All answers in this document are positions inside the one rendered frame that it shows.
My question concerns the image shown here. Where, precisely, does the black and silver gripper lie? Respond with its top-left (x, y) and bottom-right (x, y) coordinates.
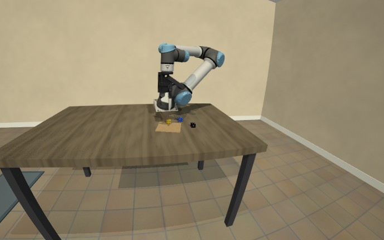
top-left (158, 72), bottom-right (173, 111)

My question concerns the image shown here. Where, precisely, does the tan square mat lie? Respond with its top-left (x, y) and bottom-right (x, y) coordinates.
top-left (156, 122), bottom-right (181, 133)

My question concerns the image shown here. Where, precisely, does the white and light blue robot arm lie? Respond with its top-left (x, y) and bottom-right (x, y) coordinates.
top-left (157, 43), bottom-right (225, 110)

